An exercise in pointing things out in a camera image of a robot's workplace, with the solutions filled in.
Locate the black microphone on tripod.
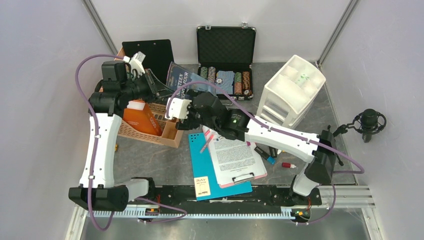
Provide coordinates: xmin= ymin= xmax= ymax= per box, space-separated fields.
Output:
xmin=332 ymin=108 xmax=387 ymax=143

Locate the black blue-capped highlighter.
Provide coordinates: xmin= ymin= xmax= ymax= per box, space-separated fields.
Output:
xmin=254 ymin=146 xmax=276 ymax=165

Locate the black green-capped highlighter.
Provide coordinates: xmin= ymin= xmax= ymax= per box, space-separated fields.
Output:
xmin=269 ymin=146 xmax=278 ymax=159

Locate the pink clipboard with paper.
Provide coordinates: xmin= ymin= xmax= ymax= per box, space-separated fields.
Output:
xmin=202 ymin=126 xmax=268 ymax=189

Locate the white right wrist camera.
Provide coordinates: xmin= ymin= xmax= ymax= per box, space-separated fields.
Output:
xmin=165 ymin=97 xmax=192 ymax=120

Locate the white drawer organizer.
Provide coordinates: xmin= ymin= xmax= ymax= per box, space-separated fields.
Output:
xmin=256 ymin=54 xmax=326 ymax=129

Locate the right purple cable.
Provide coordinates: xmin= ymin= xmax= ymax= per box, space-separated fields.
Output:
xmin=164 ymin=81 xmax=365 ymax=226

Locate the orange Good Morning book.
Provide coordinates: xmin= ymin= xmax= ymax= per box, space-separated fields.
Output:
xmin=123 ymin=100 xmax=163 ymax=136

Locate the black clipboard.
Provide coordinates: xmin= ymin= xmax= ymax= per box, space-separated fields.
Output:
xmin=122 ymin=39 xmax=174 ymax=84

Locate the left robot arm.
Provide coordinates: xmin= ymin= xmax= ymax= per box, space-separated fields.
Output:
xmin=68 ymin=59 xmax=172 ymax=212

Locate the aluminium slotted rail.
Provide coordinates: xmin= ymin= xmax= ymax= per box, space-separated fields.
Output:
xmin=86 ymin=206 xmax=294 ymax=220

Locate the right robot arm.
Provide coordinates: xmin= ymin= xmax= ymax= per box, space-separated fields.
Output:
xmin=167 ymin=92 xmax=337 ymax=204

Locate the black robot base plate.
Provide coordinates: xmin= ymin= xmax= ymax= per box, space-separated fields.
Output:
xmin=145 ymin=185 xmax=323 ymax=207

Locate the small red-capped bottle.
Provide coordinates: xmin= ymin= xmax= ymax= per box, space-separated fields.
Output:
xmin=281 ymin=162 xmax=297 ymax=169

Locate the white pink-capped marker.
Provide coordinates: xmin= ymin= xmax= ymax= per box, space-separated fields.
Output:
xmin=204 ymin=128 xmax=212 ymax=137

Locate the clear pink pen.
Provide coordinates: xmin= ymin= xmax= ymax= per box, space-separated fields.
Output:
xmin=199 ymin=133 xmax=214 ymax=154

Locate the blue plastic folder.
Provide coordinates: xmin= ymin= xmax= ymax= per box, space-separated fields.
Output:
xmin=188 ymin=132 xmax=253 ymax=202

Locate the peach plastic file organizer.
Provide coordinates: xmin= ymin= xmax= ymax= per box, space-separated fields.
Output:
xmin=114 ymin=47 xmax=185 ymax=149

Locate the black poker chip case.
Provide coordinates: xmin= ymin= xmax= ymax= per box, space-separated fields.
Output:
xmin=196 ymin=23 xmax=257 ymax=101

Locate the Nineteen Eighty-Four dark book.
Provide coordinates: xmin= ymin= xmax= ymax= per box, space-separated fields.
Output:
xmin=166 ymin=61 xmax=217 ymax=100

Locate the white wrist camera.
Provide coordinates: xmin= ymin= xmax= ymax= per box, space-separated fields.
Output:
xmin=123 ymin=51 xmax=146 ymax=75
xmin=165 ymin=97 xmax=192 ymax=120

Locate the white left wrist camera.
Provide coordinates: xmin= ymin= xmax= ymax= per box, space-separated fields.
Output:
xmin=123 ymin=51 xmax=146 ymax=75

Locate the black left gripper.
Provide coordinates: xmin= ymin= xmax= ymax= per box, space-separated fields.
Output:
xmin=120 ymin=68 xmax=175 ymax=104

